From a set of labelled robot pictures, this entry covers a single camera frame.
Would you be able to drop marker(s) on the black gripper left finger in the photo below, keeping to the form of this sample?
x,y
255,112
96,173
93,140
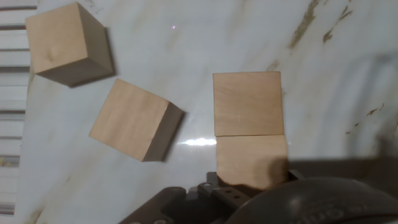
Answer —
x,y
192,205

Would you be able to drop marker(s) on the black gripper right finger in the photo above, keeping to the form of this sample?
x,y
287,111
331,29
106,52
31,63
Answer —
x,y
294,175

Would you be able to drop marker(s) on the medium light wooden cube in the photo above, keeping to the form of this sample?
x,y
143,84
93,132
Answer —
x,y
56,37
248,104
130,118
248,158

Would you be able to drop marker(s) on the white marble pattern sheet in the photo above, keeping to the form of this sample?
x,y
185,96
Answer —
x,y
186,46

